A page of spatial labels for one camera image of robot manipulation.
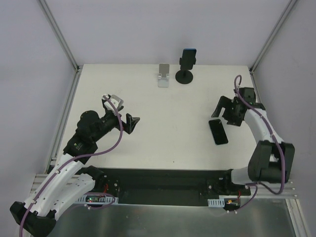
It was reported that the black round-base phone stand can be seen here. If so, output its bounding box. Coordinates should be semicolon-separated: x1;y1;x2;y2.
175;57;193;84

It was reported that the blue-edged black smartphone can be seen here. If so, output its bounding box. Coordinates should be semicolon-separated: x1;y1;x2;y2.
181;48;197;70

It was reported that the white folding phone stand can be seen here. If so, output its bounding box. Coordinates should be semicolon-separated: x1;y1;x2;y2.
158;63;170;88

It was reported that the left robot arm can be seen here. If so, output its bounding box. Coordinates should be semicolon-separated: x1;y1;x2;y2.
10;110;140;237

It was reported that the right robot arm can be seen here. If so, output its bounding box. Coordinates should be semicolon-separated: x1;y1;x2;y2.
211;87;295;195

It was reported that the right aluminium frame post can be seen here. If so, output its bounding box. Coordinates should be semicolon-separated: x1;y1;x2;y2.
249;0;299;75

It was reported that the aluminium frame post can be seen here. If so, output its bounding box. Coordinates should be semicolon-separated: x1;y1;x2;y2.
249;0;299;75
37;0;81;72

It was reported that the left aluminium frame post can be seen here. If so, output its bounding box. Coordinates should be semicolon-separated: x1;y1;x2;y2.
37;0;81;72

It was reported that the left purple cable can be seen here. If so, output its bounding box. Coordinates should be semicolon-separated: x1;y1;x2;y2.
19;96;123;237

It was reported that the left white cable duct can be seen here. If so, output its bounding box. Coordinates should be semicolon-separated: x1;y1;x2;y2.
74;195;119;205

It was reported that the white cable duct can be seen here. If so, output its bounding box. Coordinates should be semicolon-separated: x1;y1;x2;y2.
207;197;241;208
74;195;119;205

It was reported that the right white cable duct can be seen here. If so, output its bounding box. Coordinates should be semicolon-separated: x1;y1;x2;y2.
207;197;241;208

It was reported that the aluminium extrusion rail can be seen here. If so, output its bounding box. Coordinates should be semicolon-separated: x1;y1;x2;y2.
250;179;299;199

